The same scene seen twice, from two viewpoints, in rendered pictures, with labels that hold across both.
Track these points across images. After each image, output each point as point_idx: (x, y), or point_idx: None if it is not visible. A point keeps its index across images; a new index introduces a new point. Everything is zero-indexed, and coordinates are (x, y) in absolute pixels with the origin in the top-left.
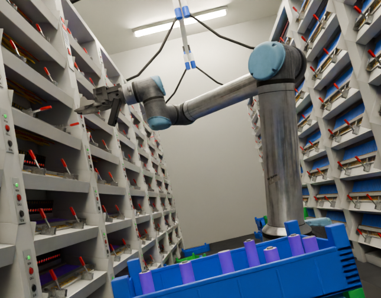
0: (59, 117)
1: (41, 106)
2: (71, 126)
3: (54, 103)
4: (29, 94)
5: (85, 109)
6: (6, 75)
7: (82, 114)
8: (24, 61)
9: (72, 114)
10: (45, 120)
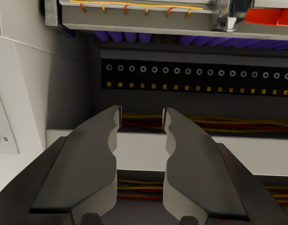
0: (64, 87)
1: (85, 111)
2: (40, 55)
3: (74, 127)
4: (127, 126)
5: (212, 140)
6: (257, 135)
7: (118, 109)
8: None
9: (43, 108)
10: (79, 77)
